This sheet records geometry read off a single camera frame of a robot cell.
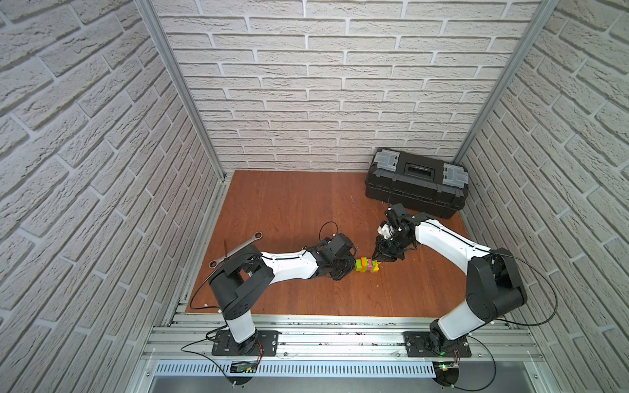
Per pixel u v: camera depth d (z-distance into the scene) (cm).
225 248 95
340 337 77
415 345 73
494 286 45
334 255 68
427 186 95
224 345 73
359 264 86
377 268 89
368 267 86
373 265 85
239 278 50
